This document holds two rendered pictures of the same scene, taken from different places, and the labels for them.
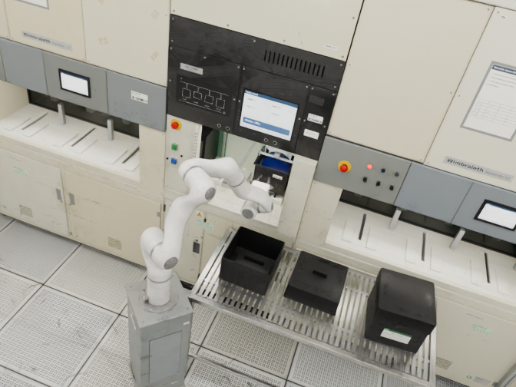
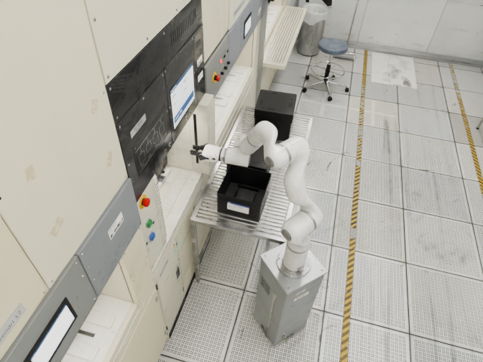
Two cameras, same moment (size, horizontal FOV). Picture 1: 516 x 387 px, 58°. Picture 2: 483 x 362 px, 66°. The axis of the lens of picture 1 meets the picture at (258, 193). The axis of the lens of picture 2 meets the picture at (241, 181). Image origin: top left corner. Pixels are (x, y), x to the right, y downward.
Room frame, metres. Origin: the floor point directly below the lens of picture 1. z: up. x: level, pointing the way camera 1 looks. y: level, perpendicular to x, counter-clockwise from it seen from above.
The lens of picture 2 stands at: (1.78, 1.57, 2.58)
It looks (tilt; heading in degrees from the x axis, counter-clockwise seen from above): 45 degrees down; 271
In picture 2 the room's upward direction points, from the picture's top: 3 degrees clockwise
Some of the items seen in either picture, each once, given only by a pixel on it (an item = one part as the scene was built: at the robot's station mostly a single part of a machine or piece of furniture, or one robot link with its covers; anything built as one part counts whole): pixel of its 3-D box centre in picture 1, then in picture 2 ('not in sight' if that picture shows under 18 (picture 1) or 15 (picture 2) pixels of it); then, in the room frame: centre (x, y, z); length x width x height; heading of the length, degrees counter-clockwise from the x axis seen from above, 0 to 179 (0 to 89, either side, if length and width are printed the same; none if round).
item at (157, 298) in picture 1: (159, 286); (295, 253); (1.50, 0.40, 0.85); 0.19 x 0.19 x 0.18
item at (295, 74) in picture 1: (253, 160); (115, 182); (2.57, 0.07, 0.98); 0.95 x 0.88 x 1.95; 169
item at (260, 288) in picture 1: (252, 259); (244, 192); (1.80, -0.04, 0.85); 0.28 x 0.28 x 0.17; 77
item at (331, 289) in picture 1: (318, 279); (251, 155); (1.77, -0.42, 0.83); 0.29 x 0.29 x 0.13; 77
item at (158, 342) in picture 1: (157, 339); (284, 295); (1.50, 0.40, 0.38); 0.28 x 0.28 x 0.76; 34
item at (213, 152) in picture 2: (259, 190); (213, 153); (1.99, 0.00, 1.19); 0.11 x 0.10 x 0.07; 171
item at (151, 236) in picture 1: (157, 253); (297, 233); (1.52, 0.42, 1.07); 0.19 x 0.12 x 0.24; 43
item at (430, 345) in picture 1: (304, 337); (256, 196); (1.70, -0.44, 0.38); 1.30 x 0.60 x 0.76; 79
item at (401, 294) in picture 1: (398, 309); (274, 115); (1.62, -0.84, 0.89); 0.29 x 0.29 x 0.25; 82
